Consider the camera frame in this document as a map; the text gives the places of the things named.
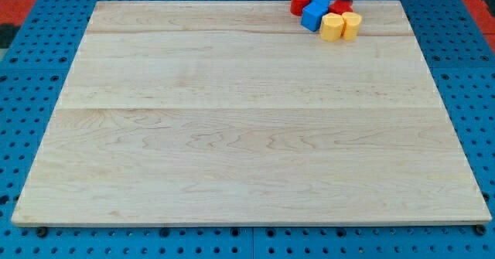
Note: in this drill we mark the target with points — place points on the blue cube block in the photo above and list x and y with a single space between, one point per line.
312 16

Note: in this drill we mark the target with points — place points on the red star block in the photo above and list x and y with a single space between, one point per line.
340 6

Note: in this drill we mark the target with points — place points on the light wooden board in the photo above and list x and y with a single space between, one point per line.
221 114

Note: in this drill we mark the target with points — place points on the yellow hexagon block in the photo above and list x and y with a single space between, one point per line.
331 27

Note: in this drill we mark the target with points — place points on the red cylinder block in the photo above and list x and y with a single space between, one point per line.
297 6

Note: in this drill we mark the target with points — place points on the yellow rounded block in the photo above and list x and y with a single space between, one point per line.
352 23

